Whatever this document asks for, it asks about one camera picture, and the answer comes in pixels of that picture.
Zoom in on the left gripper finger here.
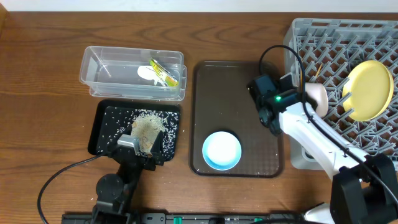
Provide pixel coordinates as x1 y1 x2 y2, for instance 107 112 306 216
117 134 132 146
150 131 163 157

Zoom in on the pile of rice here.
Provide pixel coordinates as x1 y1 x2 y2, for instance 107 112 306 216
131 114 166 154

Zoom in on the pink bowl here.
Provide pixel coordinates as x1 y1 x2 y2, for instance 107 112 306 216
305 83 328 118

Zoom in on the blue bowl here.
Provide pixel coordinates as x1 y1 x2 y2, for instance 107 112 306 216
202 131 242 171

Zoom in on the wooden chopstick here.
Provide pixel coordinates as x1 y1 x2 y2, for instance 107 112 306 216
315 63 323 78
299 58 303 92

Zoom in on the green yellow snack wrapper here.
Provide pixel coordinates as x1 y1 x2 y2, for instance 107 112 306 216
149 58 179 87

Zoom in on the yellow plate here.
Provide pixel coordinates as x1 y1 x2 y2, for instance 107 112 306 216
343 60 394 121

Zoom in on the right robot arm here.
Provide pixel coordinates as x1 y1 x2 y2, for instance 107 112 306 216
253 90 397 223

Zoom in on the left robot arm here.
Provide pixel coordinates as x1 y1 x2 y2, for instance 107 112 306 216
90 131 165 224

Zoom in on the black waste tray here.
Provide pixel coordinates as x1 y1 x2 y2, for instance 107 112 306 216
88 100 180 161

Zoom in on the grey dishwasher rack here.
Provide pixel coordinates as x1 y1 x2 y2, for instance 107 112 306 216
283 18 397 164

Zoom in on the brown serving tray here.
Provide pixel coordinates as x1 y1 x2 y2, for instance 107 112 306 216
190 61 284 178

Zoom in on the crumpled white tissue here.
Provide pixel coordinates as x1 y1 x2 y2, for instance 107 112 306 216
137 65 167 86

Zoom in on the clear plastic bin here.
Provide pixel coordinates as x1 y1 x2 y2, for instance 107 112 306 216
80 46 187 101

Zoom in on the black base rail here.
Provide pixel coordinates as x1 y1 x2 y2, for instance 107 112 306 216
61 213 303 224

